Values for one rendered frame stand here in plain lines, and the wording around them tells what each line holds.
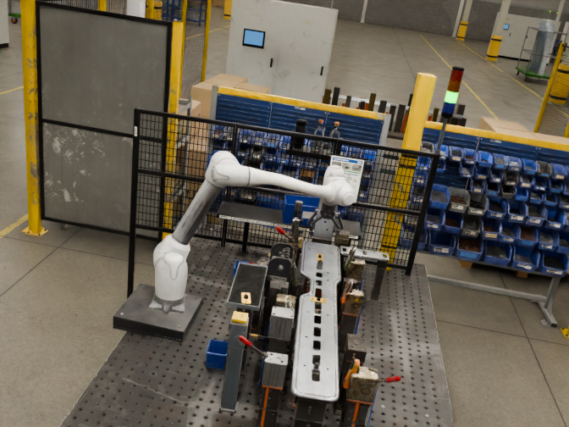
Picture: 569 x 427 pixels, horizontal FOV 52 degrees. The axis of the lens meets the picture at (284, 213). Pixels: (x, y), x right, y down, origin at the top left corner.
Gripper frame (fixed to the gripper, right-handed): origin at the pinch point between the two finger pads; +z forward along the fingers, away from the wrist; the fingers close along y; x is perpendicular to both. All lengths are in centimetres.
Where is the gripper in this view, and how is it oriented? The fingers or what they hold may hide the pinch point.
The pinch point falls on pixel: (323, 236)
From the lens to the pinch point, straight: 323.6
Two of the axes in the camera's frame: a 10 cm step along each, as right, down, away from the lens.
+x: 0.7, -3.8, 9.2
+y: 9.9, 1.5, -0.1
